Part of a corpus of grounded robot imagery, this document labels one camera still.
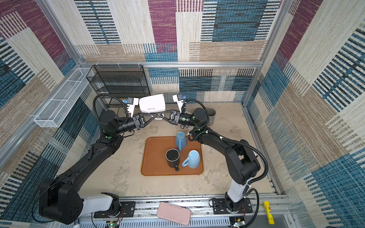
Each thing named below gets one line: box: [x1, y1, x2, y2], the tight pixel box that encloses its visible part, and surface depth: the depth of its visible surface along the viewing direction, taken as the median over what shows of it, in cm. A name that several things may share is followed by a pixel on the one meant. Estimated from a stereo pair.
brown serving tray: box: [141, 135, 204, 176], surface depth 93 cm
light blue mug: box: [181, 149, 201, 169], surface depth 84 cm
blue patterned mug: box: [175, 131, 187, 153], surface depth 91 cm
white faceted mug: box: [138, 94, 166, 114], surface depth 65 cm
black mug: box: [165, 148, 181, 172], surface depth 83 cm
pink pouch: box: [156, 201, 192, 226], surface depth 72 cm
